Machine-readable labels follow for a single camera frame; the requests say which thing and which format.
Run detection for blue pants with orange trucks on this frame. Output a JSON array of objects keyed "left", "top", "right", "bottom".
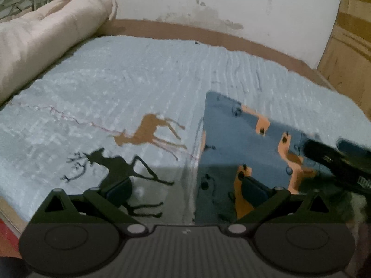
[{"left": 193, "top": 90, "right": 349, "bottom": 227}]

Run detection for light blue bedspread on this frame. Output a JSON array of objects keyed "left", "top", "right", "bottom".
[{"left": 0, "top": 35, "right": 371, "bottom": 278}]

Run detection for wooden wardrobe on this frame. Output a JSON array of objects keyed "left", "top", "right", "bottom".
[{"left": 318, "top": 0, "right": 371, "bottom": 117}]

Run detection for brown wooden bed frame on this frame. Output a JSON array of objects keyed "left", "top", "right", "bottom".
[{"left": 97, "top": 19, "right": 335, "bottom": 90}]

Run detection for rolled cream blanket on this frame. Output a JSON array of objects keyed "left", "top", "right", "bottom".
[{"left": 1, "top": 0, "right": 118, "bottom": 102}]

